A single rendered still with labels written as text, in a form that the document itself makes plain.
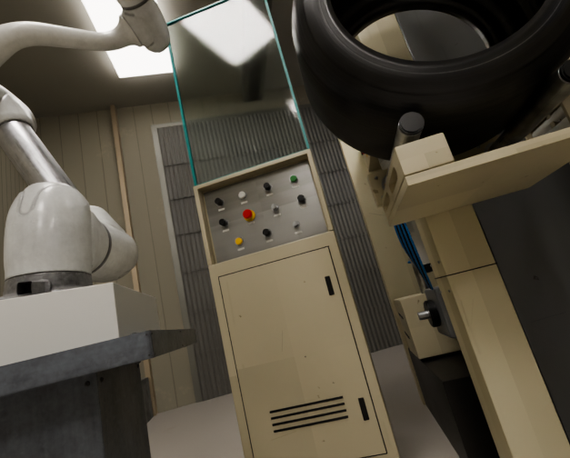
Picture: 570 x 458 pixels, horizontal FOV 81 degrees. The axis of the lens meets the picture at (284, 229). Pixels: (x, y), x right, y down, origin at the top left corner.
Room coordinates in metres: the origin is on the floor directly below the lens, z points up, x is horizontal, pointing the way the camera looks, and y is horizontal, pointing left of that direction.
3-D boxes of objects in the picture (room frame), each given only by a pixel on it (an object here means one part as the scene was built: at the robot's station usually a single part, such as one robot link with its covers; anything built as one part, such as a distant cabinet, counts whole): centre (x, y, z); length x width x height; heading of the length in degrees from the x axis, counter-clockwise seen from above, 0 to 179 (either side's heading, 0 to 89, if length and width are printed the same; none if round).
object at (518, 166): (0.72, -0.44, 0.80); 0.37 x 0.36 x 0.02; 81
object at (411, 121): (0.73, -0.30, 0.90); 0.35 x 0.05 x 0.05; 171
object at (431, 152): (0.74, -0.30, 0.83); 0.36 x 0.09 x 0.06; 171
